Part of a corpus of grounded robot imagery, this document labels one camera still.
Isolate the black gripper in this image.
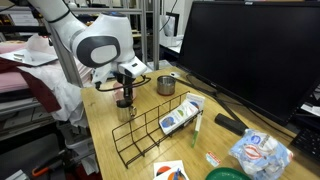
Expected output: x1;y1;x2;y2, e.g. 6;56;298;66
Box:
117;74;134;106

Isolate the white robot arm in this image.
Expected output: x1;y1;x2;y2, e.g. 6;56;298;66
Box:
28;0;135;87

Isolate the silver steel pitcher cup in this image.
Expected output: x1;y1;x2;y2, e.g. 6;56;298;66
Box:
116;100;137;122

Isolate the green plate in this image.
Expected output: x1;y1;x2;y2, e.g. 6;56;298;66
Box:
205;167;251;180

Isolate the plastic marshmallow bag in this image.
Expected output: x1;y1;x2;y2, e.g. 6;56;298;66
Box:
229;129;293;180

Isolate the pink plastic mug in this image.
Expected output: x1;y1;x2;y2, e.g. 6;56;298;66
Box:
113;82;124;101

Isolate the steel tumbler with red base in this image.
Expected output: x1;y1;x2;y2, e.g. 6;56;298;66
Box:
157;75;176;96

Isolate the green white card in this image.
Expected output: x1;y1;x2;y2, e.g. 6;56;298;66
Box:
191;114;202;148

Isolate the birds picture book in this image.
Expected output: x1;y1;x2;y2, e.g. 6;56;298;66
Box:
153;166;189;180

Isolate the black remote bar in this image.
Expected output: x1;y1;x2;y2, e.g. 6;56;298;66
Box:
215;114;247;136

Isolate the red white sticker label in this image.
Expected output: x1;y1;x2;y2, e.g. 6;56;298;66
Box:
206;152;221;167

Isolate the black computer monitor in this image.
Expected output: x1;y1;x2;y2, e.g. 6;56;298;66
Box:
178;1;320;125

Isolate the black keyboard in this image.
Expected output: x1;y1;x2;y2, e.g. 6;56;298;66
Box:
291;128;320;162

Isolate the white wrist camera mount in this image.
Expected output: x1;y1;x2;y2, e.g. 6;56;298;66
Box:
118;57;147;78

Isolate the black wire rack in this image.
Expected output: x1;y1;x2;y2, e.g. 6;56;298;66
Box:
112;92;202;168

